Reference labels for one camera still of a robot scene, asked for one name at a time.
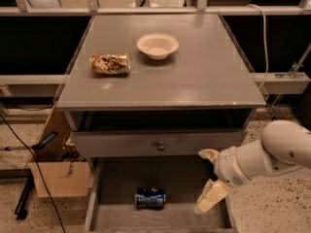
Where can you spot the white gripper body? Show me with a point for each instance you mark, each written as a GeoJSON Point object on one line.
{"type": "Point", "coordinates": [226, 165]}

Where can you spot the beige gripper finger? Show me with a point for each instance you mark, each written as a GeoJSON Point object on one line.
{"type": "Point", "coordinates": [212, 193]}
{"type": "Point", "coordinates": [209, 154]}

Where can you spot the blue pepsi can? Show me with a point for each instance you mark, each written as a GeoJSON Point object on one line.
{"type": "Point", "coordinates": [150, 198]}

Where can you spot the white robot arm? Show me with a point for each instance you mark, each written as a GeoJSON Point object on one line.
{"type": "Point", "coordinates": [284, 147]}

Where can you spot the round metal drawer knob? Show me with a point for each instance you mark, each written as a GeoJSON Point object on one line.
{"type": "Point", "coordinates": [160, 146]}

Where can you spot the grey drawer cabinet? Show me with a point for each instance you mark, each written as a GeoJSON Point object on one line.
{"type": "Point", "coordinates": [203, 85]}

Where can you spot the closed grey top drawer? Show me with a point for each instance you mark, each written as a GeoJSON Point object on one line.
{"type": "Point", "coordinates": [143, 143]}

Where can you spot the open grey middle drawer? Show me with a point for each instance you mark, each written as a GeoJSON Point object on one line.
{"type": "Point", "coordinates": [112, 206]}

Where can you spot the gold crumpled snack can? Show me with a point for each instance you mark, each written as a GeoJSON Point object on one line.
{"type": "Point", "coordinates": [110, 64]}

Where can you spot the white paper bowl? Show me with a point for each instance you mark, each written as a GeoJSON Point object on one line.
{"type": "Point", "coordinates": [157, 46]}

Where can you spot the cardboard box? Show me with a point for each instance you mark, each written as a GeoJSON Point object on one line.
{"type": "Point", "coordinates": [61, 179]}

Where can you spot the black metal stand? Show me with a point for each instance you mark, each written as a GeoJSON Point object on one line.
{"type": "Point", "coordinates": [20, 210]}

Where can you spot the metal railing frame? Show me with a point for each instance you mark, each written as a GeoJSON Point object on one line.
{"type": "Point", "coordinates": [27, 8]}

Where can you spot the black handled tool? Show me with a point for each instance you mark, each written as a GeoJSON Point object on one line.
{"type": "Point", "coordinates": [38, 146]}

